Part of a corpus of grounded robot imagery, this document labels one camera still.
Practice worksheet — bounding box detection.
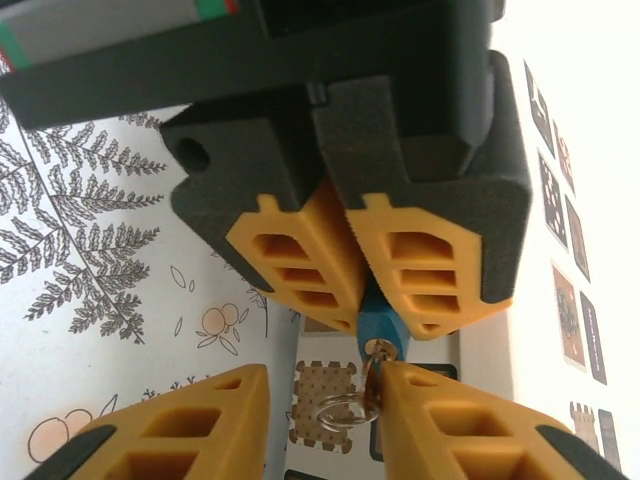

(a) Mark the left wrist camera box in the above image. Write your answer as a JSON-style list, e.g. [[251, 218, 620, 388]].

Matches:
[[0, 0, 239, 71]]

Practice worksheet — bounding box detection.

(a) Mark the floral patterned table mat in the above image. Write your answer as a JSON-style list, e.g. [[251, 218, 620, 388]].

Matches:
[[0, 99, 301, 480]]

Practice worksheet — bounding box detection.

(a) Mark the blue padlock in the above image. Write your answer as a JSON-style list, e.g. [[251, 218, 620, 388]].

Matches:
[[355, 292, 412, 364]]

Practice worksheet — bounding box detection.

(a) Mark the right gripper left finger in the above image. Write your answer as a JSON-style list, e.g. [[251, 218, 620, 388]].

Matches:
[[29, 363, 271, 480]]

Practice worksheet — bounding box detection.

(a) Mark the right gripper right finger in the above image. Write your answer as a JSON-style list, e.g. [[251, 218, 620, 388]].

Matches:
[[377, 359, 626, 480]]

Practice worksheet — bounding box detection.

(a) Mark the beige box with picture cards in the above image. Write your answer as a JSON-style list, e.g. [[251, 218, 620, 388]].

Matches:
[[282, 54, 640, 480]]

